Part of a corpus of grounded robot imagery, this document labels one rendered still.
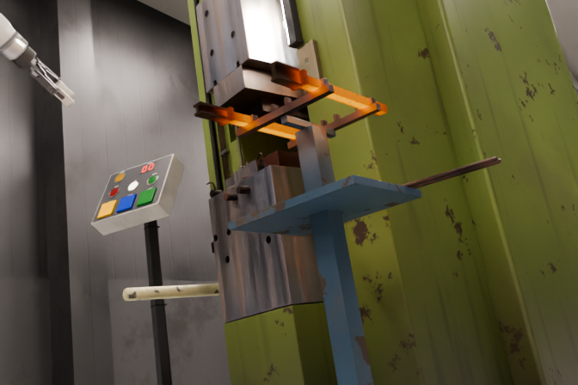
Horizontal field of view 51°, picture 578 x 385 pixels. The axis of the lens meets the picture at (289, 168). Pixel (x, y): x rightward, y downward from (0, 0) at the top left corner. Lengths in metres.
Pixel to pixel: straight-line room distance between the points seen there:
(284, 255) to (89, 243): 2.67
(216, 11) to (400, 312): 1.36
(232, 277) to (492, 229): 0.89
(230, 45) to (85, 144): 2.46
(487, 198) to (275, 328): 0.83
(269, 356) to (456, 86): 1.14
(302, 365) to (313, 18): 1.17
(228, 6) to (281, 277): 1.08
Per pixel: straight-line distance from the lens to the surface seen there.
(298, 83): 1.41
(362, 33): 2.11
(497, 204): 2.15
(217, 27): 2.45
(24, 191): 4.52
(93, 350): 4.28
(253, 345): 2.02
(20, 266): 4.36
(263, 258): 1.95
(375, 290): 1.87
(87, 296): 4.30
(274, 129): 1.68
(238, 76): 2.26
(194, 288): 2.34
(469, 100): 2.25
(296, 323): 1.85
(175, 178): 2.51
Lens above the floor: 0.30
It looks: 18 degrees up
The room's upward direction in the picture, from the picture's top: 9 degrees counter-clockwise
